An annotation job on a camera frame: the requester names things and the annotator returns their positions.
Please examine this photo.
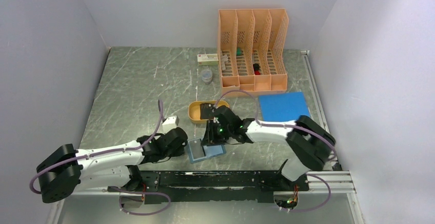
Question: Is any yellow oval tray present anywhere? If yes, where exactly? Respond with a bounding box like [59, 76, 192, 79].
[188, 100, 216, 124]

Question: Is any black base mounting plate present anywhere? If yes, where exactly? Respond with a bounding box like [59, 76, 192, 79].
[120, 170, 309, 204]

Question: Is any blue leather card holder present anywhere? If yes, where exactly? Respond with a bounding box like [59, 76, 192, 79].
[186, 138, 226, 164]

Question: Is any clear plastic clip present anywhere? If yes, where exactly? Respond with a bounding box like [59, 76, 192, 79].
[221, 54, 229, 71]

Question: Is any white small carton box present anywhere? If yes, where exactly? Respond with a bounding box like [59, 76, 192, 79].
[197, 53, 219, 66]

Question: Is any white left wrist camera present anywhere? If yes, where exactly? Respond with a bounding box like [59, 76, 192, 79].
[162, 115, 179, 133]

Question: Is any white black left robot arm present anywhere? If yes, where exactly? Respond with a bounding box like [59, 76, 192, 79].
[36, 127, 188, 203]

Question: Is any orange plastic file organizer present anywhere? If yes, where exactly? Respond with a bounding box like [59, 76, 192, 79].
[216, 9, 289, 96]

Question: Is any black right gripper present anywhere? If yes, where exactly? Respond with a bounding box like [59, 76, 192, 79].
[201, 118, 233, 146]

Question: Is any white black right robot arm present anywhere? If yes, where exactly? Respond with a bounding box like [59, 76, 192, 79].
[201, 106, 336, 190]

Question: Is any black VIP credit card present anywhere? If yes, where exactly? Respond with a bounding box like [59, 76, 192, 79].
[189, 139, 205, 160]

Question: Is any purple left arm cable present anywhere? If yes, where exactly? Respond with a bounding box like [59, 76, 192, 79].
[29, 99, 172, 216]

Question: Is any green item in organizer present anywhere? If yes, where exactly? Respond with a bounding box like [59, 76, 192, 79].
[236, 47, 243, 56]

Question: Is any red black item in organizer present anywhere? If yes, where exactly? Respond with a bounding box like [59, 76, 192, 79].
[252, 64, 262, 75]

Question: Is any clear small jar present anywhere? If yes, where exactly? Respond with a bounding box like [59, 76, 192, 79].
[200, 69, 213, 84]

